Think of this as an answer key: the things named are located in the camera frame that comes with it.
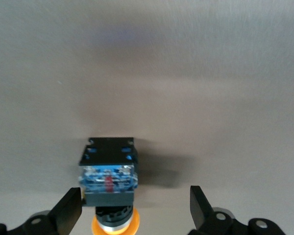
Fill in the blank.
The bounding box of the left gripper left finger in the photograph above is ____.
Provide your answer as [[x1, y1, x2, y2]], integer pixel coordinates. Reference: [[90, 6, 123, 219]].
[[0, 187, 83, 235]]

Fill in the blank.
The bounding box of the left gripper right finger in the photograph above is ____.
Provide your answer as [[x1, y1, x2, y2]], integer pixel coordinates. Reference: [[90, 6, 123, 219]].
[[187, 185, 285, 235]]

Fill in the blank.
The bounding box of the yellow push button switch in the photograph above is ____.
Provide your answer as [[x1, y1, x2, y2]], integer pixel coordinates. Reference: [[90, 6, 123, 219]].
[[77, 137, 141, 235]]

